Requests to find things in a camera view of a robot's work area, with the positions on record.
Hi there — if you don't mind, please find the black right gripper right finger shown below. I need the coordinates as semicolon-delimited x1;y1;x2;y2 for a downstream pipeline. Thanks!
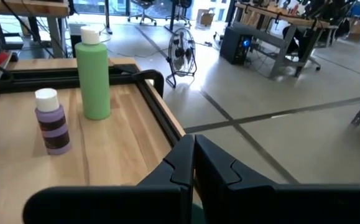
195;134;360;224

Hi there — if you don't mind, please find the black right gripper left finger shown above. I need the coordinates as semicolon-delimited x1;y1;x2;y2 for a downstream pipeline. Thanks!
22;134;196;224

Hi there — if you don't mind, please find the large green paint bottle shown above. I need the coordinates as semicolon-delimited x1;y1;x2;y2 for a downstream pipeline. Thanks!
75;26;111;121

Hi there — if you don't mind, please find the small purple paint bottle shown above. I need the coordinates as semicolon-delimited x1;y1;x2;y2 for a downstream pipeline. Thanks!
34;88;72;156

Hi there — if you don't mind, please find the black floor fan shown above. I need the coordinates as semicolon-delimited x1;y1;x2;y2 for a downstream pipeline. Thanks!
165;27;198;89

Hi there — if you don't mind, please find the black computer tower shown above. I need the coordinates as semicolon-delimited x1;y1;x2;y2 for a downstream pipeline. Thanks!
219;26;254;65

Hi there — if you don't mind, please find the black office chair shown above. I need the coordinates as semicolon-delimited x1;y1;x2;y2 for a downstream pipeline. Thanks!
281;24;322;72
127;0;158;26
165;0;193;29

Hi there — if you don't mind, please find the cardboard box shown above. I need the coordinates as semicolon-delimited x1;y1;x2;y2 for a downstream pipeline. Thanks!
198;8;215;27
348;16;360;42

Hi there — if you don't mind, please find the wood-top workbench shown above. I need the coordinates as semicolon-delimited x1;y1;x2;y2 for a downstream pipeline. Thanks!
0;0;70;60
234;1;339;78

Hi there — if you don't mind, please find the black aluminium rig frame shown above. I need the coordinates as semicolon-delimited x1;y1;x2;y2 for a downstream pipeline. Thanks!
0;63;187;147

